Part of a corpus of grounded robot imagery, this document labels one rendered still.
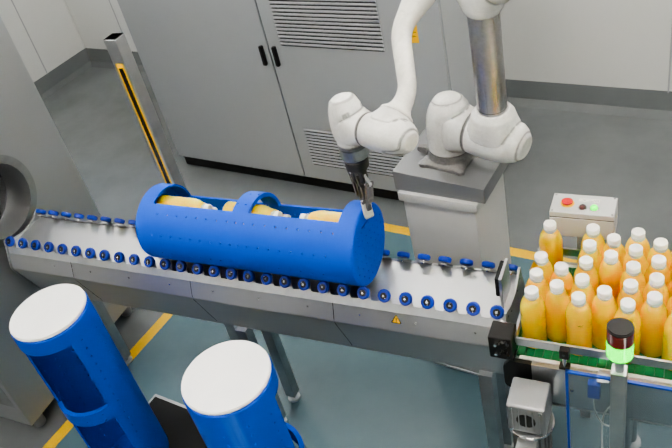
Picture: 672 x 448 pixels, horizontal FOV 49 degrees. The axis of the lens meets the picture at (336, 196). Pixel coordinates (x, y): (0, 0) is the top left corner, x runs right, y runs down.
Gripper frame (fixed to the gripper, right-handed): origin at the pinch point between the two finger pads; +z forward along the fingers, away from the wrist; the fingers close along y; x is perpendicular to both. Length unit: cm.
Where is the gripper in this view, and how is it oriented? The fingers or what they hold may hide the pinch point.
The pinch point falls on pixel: (367, 208)
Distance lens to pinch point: 237.9
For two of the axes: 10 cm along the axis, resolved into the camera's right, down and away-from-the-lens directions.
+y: -4.9, -4.3, 7.6
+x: -8.5, 4.4, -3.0
